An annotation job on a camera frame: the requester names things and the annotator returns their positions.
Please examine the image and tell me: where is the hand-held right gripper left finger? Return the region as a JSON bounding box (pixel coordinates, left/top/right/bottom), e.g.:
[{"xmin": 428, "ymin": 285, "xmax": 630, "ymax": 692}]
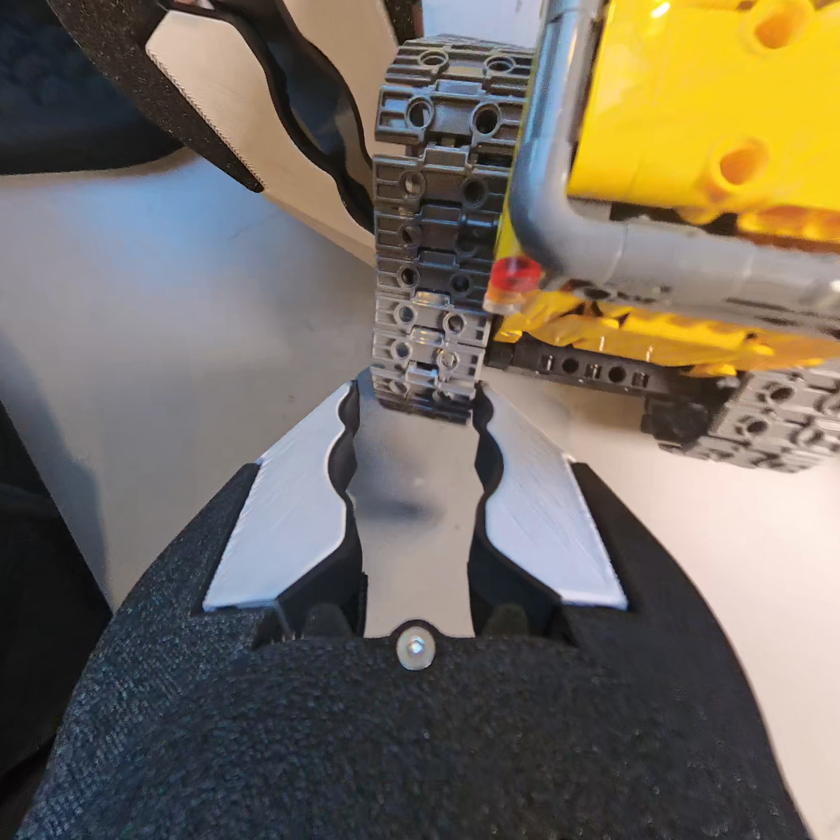
[{"xmin": 203, "ymin": 381, "xmax": 363, "ymax": 615}]

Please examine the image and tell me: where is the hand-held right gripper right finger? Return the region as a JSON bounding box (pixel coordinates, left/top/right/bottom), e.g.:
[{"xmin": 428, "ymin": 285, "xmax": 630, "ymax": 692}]
[{"xmin": 470, "ymin": 388, "xmax": 630, "ymax": 613}]

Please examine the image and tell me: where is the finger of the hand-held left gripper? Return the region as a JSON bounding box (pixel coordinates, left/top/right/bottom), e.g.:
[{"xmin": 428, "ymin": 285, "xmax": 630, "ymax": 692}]
[
  {"xmin": 256, "ymin": 0, "xmax": 424, "ymax": 231},
  {"xmin": 145, "ymin": 11, "xmax": 382, "ymax": 266}
]

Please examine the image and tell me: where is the grey toy track chain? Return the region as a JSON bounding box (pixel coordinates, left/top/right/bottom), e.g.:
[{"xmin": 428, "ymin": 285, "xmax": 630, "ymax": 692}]
[
  {"xmin": 644, "ymin": 368, "xmax": 840, "ymax": 476},
  {"xmin": 368, "ymin": 37, "xmax": 536, "ymax": 425}
]

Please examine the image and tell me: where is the yellow toy brick bulldozer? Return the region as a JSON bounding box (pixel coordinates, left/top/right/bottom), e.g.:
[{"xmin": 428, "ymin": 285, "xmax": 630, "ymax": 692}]
[{"xmin": 486, "ymin": 0, "xmax": 840, "ymax": 473}]

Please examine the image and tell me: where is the black quilted wrist rest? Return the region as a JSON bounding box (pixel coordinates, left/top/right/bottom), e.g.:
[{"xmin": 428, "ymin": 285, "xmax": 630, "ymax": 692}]
[{"xmin": 0, "ymin": 0, "xmax": 187, "ymax": 174}]

